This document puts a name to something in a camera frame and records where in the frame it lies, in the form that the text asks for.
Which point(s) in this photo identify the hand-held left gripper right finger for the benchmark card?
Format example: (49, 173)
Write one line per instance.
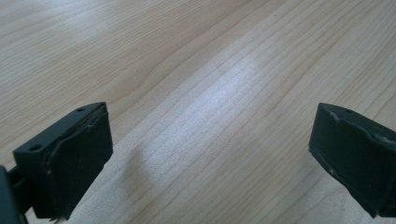
(351, 149)

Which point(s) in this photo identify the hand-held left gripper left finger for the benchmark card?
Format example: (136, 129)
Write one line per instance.
(74, 155)

